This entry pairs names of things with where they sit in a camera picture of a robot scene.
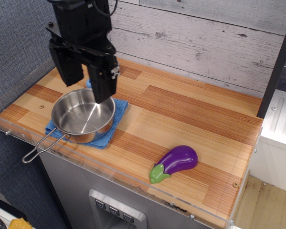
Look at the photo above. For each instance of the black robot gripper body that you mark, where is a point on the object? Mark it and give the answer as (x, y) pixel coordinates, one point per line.
(82, 29)

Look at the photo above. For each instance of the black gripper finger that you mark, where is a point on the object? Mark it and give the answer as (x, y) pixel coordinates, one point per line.
(103, 74)
(68, 67)

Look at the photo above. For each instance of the stainless steel pot with handle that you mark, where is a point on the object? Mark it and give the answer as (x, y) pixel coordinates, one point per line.
(79, 119)

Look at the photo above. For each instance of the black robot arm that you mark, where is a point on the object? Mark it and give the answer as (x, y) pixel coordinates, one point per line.
(79, 37)

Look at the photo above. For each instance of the blue folded napkin cloth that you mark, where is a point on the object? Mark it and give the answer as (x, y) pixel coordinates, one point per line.
(101, 143)

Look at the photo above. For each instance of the clear acrylic table guard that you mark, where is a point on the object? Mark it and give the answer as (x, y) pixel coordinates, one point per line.
(165, 110)

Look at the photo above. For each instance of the purple toy eggplant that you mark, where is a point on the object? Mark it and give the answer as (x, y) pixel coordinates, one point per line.
(177, 159)

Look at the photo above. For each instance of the grey toy fridge cabinet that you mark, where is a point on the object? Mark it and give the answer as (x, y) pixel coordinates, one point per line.
(91, 201)

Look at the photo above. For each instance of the yellow and black object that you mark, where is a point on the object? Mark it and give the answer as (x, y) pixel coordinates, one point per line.
(16, 224)

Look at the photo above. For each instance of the white ribbed toy sink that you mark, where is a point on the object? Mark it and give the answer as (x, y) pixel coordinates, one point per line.
(268, 161)

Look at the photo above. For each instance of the blue handled grey scoop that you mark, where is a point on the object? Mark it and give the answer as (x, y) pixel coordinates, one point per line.
(88, 84)

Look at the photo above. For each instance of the black vertical post right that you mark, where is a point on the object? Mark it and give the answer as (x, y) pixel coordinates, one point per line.
(273, 81)

